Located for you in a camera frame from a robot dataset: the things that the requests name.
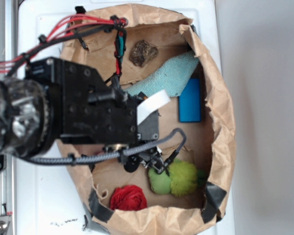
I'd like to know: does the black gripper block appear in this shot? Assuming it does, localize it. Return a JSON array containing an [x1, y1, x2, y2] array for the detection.
[[25, 57, 139, 144]]

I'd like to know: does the brown rock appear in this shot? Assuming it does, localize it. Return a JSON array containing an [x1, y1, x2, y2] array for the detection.
[[129, 40, 159, 67]]

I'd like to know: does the teal terry cloth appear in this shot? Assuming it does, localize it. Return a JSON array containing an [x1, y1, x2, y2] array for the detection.
[[125, 51, 199, 97]]

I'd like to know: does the brown paper bag tray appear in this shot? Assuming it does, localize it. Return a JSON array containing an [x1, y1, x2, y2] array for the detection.
[[68, 0, 236, 235]]

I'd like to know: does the red crumpled ball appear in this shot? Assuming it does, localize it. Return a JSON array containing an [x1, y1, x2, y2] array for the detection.
[[110, 185, 147, 211]]

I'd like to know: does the blue rectangular block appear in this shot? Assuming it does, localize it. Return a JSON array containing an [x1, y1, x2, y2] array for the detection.
[[178, 78, 201, 122]]

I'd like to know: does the green plush toy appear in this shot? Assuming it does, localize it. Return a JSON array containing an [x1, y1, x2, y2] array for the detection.
[[148, 160, 207, 197]]

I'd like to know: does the grey braided cable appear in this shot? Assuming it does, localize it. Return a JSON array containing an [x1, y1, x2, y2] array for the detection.
[[29, 127, 188, 167]]

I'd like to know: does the white ribbon cable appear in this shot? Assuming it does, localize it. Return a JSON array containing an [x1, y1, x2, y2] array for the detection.
[[137, 89, 172, 125]]

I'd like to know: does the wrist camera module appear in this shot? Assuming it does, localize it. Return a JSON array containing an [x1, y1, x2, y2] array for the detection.
[[138, 110, 159, 141]]

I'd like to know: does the red wire bundle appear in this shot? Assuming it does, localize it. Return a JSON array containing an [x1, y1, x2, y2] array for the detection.
[[0, 14, 127, 76]]

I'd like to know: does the aluminium extrusion rail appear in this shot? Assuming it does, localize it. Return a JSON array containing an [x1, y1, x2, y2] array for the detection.
[[0, 0, 18, 235]]

